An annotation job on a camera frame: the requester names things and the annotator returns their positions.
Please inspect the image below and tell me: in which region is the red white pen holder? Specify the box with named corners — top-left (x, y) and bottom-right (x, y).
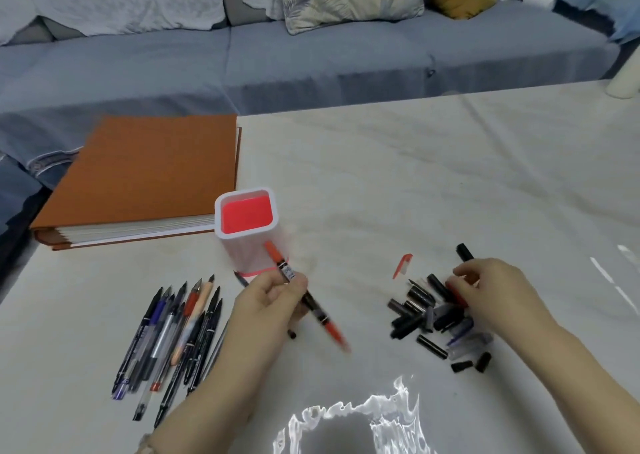
top-left (214, 187), bottom-right (279, 275)

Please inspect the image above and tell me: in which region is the orange cover binder album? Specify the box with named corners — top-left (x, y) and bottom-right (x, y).
top-left (29, 114), bottom-right (243, 252)

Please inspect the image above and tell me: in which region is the person's right forearm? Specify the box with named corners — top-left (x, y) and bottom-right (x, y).
top-left (505, 321), bottom-right (640, 454)

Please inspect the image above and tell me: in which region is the pile of pen caps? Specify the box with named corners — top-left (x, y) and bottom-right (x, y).
top-left (387, 273), bottom-right (493, 375)

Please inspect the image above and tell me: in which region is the large white roll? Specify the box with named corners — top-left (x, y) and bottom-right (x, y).
top-left (605, 43), bottom-right (640, 99)

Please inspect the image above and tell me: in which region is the person's left hand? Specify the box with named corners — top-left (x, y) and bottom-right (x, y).
top-left (149, 270), bottom-right (310, 454)

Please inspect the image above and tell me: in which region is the blue grey sofa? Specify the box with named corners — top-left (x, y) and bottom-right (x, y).
top-left (0, 0), bottom-right (640, 235)

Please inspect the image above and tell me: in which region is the white table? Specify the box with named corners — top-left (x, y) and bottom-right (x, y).
top-left (0, 79), bottom-right (640, 454)

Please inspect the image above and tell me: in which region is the red black marker pen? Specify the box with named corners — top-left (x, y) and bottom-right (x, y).
top-left (263, 240), bottom-right (351, 353)

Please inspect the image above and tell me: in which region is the person's right hand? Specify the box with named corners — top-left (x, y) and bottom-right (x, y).
top-left (446, 257), bottom-right (563, 345)

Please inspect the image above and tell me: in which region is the row of pens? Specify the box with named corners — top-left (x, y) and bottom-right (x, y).
top-left (111, 274), bottom-right (236, 429)

